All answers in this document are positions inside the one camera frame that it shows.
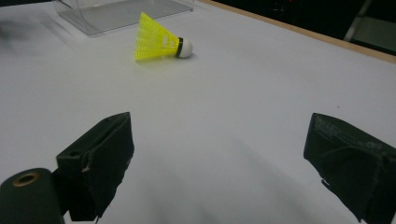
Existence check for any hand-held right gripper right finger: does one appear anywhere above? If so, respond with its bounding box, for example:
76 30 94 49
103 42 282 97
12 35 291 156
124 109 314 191
303 112 396 224

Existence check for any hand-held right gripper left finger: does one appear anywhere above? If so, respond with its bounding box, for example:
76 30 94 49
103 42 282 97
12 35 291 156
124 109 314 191
55 111 135 222

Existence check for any yellow shuttlecock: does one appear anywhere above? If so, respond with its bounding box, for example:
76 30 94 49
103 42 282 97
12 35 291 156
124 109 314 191
134 11 194 63

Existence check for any clear plastic container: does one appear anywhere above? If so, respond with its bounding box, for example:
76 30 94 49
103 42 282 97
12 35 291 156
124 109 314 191
52 0 195 37

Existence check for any grey metal stand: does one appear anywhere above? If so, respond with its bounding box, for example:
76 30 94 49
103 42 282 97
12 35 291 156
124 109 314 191
343 0 396 54

